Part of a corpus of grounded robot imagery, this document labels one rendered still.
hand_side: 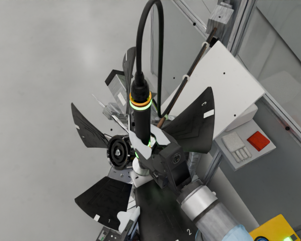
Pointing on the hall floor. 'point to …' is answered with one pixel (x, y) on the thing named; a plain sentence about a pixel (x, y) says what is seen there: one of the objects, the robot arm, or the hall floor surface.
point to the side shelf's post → (212, 168)
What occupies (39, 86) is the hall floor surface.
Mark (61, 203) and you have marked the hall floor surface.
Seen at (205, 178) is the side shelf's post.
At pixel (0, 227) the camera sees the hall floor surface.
